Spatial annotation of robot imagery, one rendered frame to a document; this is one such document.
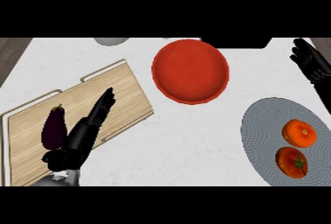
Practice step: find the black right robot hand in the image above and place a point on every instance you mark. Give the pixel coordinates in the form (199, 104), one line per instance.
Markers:
(313, 65)

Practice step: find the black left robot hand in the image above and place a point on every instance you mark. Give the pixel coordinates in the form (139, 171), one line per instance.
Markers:
(81, 137)

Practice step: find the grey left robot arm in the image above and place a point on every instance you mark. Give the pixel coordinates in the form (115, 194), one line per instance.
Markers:
(59, 178)

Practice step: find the orange round squash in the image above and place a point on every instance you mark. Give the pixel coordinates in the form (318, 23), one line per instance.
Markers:
(298, 133)

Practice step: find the grey round placemat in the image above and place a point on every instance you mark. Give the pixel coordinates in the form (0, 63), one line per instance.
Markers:
(266, 137)

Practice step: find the red bowl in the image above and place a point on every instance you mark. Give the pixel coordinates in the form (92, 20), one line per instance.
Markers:
(191, 71)

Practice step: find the dark purple eggplant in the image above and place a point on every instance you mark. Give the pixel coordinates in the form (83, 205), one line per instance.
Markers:
(53, 129)

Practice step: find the wooden cutting board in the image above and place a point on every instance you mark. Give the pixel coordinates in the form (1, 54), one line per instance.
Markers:
(81, 116)

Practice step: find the grey round object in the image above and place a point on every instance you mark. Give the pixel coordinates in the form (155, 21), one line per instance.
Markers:
(111, 41)

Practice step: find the red tomato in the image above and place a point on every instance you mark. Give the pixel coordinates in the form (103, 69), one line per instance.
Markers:
(291, 162)

